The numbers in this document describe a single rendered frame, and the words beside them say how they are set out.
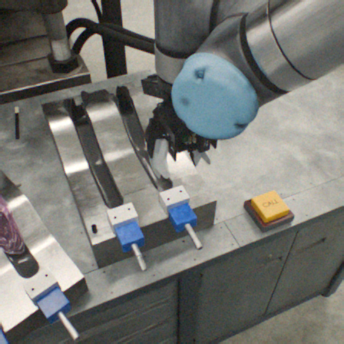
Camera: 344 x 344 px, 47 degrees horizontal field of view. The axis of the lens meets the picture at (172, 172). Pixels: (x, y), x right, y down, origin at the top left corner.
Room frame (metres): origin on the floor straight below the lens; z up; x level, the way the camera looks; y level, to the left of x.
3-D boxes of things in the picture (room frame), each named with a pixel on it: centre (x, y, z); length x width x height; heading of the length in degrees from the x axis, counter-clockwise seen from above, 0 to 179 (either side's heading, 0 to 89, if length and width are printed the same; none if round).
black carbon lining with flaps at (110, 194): (0.66, 0.13, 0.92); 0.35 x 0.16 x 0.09; 24
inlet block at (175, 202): (0.45, -0.02, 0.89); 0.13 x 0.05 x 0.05; 24
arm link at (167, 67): (0.47, -0.02, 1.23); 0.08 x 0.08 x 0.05
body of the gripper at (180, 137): (0.47, -0.02, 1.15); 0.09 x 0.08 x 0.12; 24
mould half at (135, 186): (0.68, 0.13, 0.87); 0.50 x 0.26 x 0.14; 24
